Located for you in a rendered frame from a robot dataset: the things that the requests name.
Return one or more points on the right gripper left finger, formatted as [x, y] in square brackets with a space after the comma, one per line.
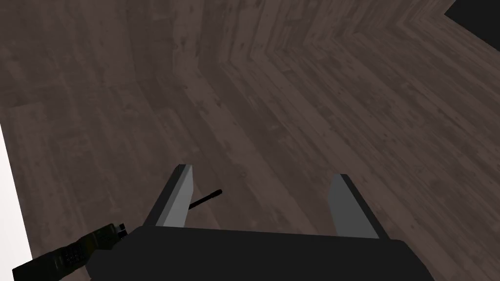
[174, 203]

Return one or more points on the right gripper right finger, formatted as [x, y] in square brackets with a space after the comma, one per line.
[349, 214]

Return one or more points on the black handheld radio with antenna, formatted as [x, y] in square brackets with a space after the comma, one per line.
[74, 253]

